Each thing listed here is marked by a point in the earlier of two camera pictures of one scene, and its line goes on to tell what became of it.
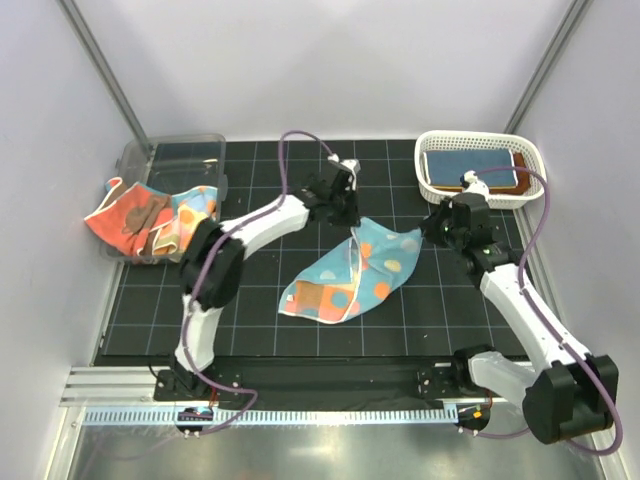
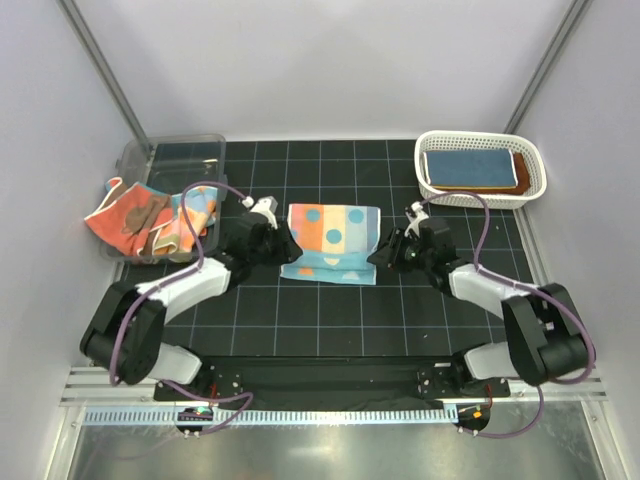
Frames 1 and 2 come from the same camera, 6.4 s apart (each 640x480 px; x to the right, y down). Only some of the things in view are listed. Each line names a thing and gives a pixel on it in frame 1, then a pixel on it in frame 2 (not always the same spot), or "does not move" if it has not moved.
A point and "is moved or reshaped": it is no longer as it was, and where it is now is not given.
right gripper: x=429 y=226 → x=388 y=255
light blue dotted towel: x=373 y=261 is moved or reshaped
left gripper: x=352 y=217 → x=287 y=249
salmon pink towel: x=128 y=216 does not move
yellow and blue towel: x=445 y=167 does not move
